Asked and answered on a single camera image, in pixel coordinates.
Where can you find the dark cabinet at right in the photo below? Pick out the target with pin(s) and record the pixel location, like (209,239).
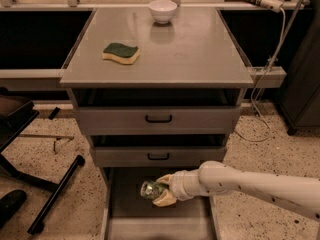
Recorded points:
(299,95)

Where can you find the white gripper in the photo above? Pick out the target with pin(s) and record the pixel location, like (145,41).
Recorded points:
(177,186)

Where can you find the grey middle drawer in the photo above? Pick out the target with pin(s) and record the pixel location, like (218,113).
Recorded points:
(180,150)

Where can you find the grey bottom drawer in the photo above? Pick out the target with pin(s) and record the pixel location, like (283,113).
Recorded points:
(128,216)

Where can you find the grey top drawer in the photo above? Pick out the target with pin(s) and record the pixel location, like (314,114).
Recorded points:
(156,111)

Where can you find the green yellow sponge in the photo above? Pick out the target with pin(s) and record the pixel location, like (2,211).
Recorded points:
(121,53)

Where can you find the black shoe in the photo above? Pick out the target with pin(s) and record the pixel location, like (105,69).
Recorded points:
(10,204)

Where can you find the white ceramic bowl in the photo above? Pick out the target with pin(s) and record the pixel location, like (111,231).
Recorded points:
(162,11)

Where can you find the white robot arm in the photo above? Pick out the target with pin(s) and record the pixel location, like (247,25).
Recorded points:
(300,195)

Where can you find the crushed green can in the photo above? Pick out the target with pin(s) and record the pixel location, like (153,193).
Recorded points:
(152,190)

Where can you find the grey drawer cabinet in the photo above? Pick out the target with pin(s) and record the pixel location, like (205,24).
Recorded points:
(193,51)

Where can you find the grey drawer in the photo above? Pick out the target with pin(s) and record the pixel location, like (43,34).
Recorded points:
(156,111)
(128,216)
(180,150)

